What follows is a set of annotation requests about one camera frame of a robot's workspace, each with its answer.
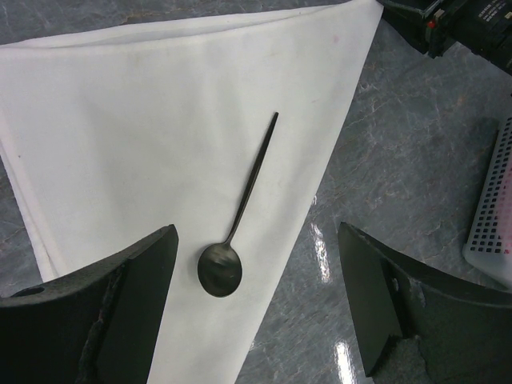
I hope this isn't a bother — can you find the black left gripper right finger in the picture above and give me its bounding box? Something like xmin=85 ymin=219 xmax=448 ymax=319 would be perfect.
xmin=338 ymin=222 xmax=511 ymax=383

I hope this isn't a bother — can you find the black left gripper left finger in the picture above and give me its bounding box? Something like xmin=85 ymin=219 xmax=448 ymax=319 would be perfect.
xmin=1 ymin=225 xmax=178 ymax=383

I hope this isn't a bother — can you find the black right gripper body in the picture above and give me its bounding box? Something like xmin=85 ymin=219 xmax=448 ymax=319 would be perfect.
xmin=416 ymin=0 xmax=511 ymax=74

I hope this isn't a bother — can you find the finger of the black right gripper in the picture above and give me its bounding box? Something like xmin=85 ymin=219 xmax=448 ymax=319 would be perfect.
xmin=378 ymin=0 xmax=434 ymax=52

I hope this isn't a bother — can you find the black metal spoon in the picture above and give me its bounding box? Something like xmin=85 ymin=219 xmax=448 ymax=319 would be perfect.
xmin=197 ymin=111 xmax=280 ymax=298

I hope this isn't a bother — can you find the white cloth napkin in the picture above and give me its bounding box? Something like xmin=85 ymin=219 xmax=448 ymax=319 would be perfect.
xmin=1 ymin=1 xmax=382 ymax=383

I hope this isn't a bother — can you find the white plastic laundry basket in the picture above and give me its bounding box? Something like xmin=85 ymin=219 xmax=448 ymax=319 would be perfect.
xmin=462 ymin=117 xmax=511 ymax=288

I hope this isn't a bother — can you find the pink cloth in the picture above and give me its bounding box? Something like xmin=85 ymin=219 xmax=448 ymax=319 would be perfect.
xmin=495 ymin=159 xmax=511 ymax=255

